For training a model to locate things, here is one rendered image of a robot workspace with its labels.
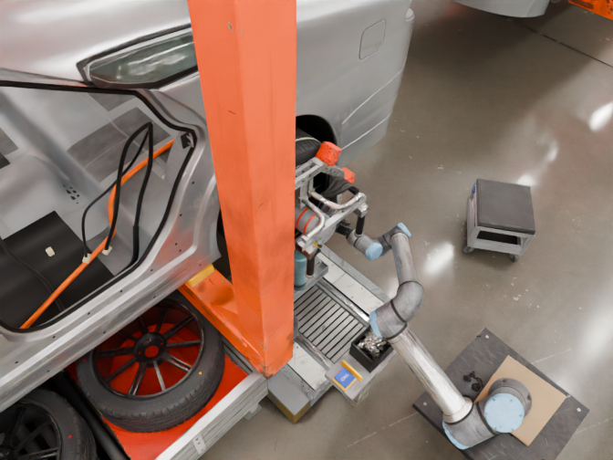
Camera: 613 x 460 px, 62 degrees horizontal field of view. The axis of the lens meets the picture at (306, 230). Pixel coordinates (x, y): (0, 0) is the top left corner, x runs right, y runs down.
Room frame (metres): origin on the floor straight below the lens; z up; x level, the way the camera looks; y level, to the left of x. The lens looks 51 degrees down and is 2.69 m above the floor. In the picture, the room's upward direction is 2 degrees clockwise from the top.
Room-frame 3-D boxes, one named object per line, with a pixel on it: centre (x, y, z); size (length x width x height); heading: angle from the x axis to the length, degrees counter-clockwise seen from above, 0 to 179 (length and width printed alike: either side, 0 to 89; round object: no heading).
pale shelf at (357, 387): (1.06, -0.32, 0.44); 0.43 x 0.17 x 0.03; 137
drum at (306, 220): (1.54, -0.02, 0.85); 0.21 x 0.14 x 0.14; 47
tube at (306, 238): (1.43, 0.01, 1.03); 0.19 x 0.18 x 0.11; 47
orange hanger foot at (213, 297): (1.23, 0.40, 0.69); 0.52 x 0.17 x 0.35; 47
